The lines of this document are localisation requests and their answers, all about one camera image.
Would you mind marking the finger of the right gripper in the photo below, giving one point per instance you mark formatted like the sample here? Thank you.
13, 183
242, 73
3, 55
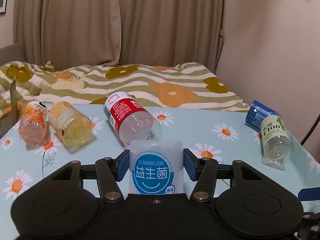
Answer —
310, 194

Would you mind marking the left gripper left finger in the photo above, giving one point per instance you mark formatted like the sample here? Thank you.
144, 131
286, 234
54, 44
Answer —
109, 172

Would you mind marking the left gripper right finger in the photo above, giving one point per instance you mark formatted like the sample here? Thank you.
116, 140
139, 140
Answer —
204, 172

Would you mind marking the white blue-label yogurt bottle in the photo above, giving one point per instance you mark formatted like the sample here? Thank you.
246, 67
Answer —
156, 167

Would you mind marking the daisy-print blue tablecloth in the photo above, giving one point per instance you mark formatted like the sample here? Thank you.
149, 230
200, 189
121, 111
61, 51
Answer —
221, 135

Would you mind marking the red-label clear bottle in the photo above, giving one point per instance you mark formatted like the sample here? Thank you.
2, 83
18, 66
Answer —
129, 119

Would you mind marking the yellow-label clear bottle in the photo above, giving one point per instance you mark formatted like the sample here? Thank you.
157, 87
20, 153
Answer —
74, 128

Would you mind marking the green-label clear bottle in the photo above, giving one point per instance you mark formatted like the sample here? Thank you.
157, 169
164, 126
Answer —
276, 141

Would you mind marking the striped floral quilt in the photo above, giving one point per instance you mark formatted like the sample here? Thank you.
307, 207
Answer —
187, 85

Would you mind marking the orange-label small bottle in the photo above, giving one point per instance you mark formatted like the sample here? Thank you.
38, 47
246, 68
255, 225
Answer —
33, 126

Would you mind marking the beige curtain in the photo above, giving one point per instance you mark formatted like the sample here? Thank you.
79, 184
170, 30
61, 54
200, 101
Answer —
71, 33

